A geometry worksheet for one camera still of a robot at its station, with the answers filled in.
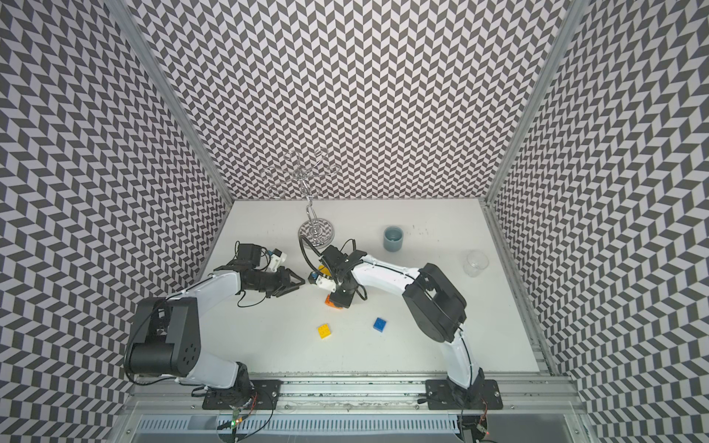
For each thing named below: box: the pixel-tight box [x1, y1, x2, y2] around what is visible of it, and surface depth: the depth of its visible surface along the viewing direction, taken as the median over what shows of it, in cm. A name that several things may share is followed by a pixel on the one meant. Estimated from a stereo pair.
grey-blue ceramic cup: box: [383, 225, 404, 253], surface depth 104 cm
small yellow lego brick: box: [316, 323, 332, 340], surface depth 84 cm
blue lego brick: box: [372, 316, 387, 333], surface depth 86 cm
